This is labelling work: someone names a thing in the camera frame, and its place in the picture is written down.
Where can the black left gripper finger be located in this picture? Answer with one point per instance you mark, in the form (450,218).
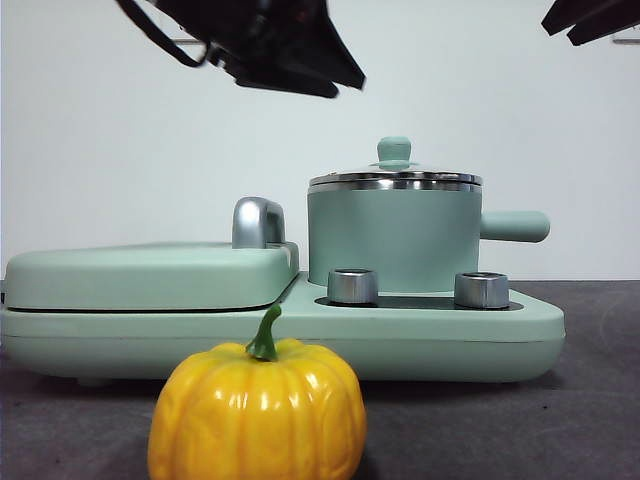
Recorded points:
(330,55)
(290,80)

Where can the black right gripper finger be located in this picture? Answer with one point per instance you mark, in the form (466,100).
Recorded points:
(610,22)
(562,17)

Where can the glass lid with green knob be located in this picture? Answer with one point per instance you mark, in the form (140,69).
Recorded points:
(395,150)

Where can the yellow pumpkin with green stem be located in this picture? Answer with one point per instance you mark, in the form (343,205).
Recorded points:
(260,415)

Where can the silver control knob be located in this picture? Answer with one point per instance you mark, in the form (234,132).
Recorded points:
(481,291)
(352,287)

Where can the mint green grill cover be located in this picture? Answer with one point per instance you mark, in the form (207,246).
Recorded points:
(150,280)

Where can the black control panel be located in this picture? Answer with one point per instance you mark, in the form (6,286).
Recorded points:
(415,301)

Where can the mint green breakfast machine base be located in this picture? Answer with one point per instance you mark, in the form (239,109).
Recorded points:
(425,345)

